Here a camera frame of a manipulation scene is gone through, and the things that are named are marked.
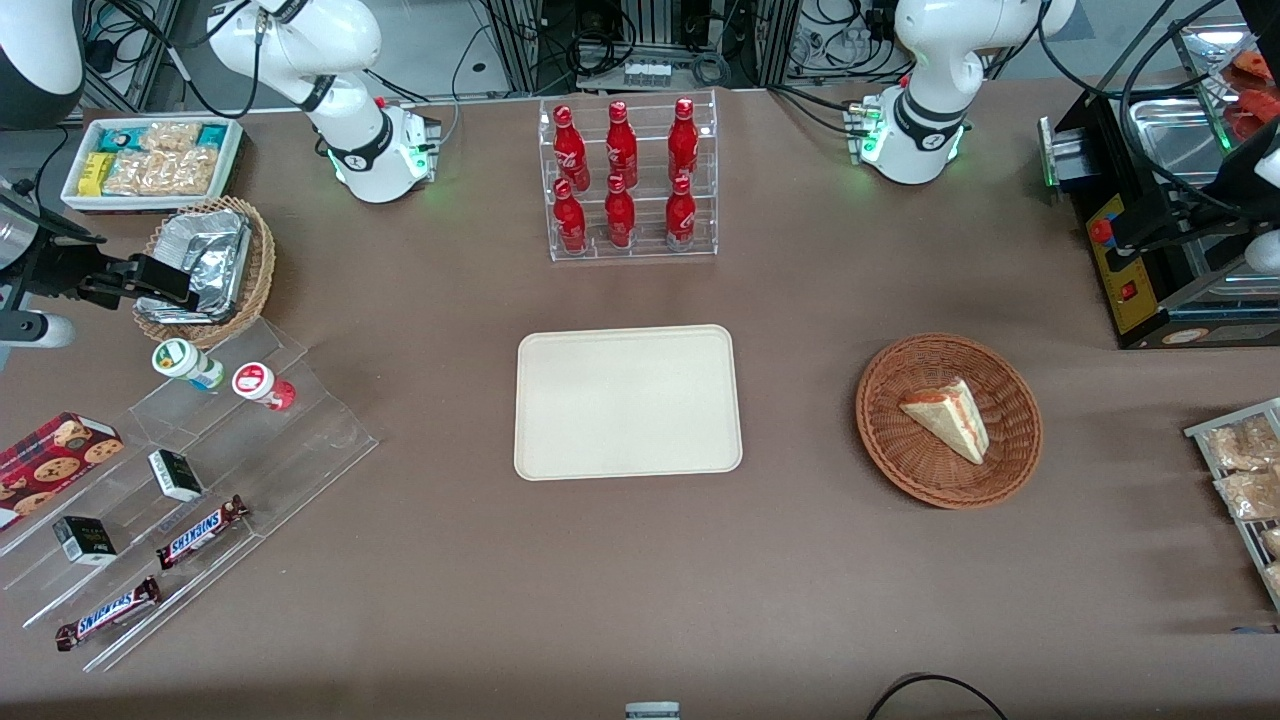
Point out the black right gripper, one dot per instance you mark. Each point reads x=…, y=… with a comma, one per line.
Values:
x=62, y=268

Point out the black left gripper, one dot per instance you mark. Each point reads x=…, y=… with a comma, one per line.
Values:
x=1222, y=190

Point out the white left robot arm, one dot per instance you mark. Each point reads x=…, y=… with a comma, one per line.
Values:
x=920, y=110

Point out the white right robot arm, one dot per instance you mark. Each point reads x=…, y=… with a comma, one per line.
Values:
x=370, y=150

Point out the steel food tray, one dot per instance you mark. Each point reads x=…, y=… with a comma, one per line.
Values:
x=1175, y=135

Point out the beige plastic tray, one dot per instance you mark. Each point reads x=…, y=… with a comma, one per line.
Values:
x=628, y=402

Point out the stacked foil containers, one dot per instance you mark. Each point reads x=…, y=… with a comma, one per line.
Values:
x=215, y=260

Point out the black sealing machine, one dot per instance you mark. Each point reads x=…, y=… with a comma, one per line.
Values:
x=1150, y=320

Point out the tan wicker basket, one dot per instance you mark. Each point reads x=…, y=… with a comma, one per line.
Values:
x=258, y=270

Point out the clear rice cracker bag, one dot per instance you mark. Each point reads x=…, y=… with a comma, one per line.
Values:
x=170, y=136
x=188, y=172
x=130, y=173

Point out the white snack bin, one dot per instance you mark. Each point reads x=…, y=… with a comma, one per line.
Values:
x=70, y=195

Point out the yellow snack pack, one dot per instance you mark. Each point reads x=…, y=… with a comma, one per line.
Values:
x=94, y=174

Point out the red-label yogurt cup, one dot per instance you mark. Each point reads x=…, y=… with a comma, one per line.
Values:
x=262, y=385

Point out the teal snack pack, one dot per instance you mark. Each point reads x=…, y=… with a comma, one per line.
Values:
x=120, y=138
x=212, y=135

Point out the red packaged food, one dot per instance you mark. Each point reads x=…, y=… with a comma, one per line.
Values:
x=1255, y=100

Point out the small black box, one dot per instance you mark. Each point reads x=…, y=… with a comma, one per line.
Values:
x=176, y=475
x=84, y=541

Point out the clear acrylic stepped display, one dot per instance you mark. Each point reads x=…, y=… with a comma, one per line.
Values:
x=290, y=450

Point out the red cookie box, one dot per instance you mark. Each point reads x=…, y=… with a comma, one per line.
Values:
x=50, y=462

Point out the clear nut snack bag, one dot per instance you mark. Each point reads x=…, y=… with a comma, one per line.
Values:
x=1272, y=542
x=1274, y=578
x=1245, y=445
x=1250, y=495

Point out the snickers bar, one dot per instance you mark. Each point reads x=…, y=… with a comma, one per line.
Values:
x=108, y=613
x=200, y=532

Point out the wrapped sandwich wedge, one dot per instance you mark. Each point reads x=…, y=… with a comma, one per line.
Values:
x=950, y=415

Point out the brown wicker basket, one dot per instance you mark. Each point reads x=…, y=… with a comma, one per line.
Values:
x=900, y=450

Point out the red cola bottle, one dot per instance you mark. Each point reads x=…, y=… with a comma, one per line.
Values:
x=619, y=215
x=570, y=220
x=621, y=145
x=683, y=140
x=570, y=150
x=680, y=212

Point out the clear acrylic bottle rack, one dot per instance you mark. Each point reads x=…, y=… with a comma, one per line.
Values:
x=632, y=245

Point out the white power strip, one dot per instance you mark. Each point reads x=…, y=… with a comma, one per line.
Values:
x=647, y=74

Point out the small grey device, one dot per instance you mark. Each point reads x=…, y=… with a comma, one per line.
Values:
x=652, y=711

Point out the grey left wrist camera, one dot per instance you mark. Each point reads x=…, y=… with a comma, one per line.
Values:
x=1265, y=250

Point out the aluminium frame rail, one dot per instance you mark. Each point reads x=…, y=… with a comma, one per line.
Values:
x=150, y=55

